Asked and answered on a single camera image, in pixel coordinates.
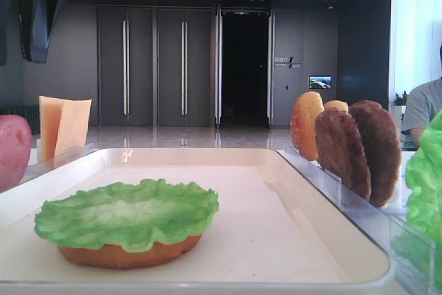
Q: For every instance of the cream rectangular tray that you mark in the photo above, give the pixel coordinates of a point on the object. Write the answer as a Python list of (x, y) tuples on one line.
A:
[(275, 233)]

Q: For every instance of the thin brown meat patty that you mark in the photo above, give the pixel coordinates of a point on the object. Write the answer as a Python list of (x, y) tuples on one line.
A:
[(341, 151)]

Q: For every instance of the golden bun half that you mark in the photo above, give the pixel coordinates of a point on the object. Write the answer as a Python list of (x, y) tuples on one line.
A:
[(306, 108), (337, 104)]

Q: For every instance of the golden bun half right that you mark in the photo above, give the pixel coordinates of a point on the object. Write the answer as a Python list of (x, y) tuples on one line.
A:
[(337, 104)]

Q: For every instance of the thick red tomato slice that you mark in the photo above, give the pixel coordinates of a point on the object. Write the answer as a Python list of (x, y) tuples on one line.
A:
[(16, 142)]

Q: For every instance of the bun bottom under lettuce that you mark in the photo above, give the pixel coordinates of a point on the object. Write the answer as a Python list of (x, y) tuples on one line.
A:
[(115, 257)]

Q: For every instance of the potted plant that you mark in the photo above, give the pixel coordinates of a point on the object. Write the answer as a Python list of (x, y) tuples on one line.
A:
[(400, 100)]

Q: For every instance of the wall mounted screen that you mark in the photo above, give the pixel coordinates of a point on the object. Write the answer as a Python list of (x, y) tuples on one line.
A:
[(320, 82)]

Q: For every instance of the clear holder rail long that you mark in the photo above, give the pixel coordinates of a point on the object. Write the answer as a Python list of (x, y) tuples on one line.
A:
[(37, 168), (382, 225)]

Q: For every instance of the orange cheese slice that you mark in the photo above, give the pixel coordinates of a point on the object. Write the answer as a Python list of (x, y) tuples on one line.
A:
[(50, 115)]

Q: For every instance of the green lettuce leaf on tray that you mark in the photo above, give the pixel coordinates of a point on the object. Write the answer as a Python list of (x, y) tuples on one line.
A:
[(132, 216)]

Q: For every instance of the thick brown meat patty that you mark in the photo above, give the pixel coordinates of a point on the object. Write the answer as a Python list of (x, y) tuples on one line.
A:
[(382, 148)]

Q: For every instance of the yellow cheese slice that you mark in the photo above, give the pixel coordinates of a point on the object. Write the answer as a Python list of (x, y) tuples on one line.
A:
[(73, 125)]

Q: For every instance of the clear holder rail right long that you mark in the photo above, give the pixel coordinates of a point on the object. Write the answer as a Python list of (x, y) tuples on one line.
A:
[(382, 225)]

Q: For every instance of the standing green lettuce leaf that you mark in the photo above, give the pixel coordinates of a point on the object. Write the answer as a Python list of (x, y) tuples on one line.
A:
[(423, 178)]

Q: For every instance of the dark double door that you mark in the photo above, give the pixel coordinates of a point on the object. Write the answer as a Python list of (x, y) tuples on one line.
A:
[(155, 66)]

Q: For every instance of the clear holder rail left long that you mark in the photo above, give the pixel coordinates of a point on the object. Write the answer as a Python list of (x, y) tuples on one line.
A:
[(37, 168)]

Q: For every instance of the seated person grey shirt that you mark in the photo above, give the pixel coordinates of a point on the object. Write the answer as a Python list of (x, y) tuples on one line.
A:
[(423, 104)]

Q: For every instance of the golden bun half left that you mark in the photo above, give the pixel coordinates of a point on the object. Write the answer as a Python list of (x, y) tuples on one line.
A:
[(306, 108)]

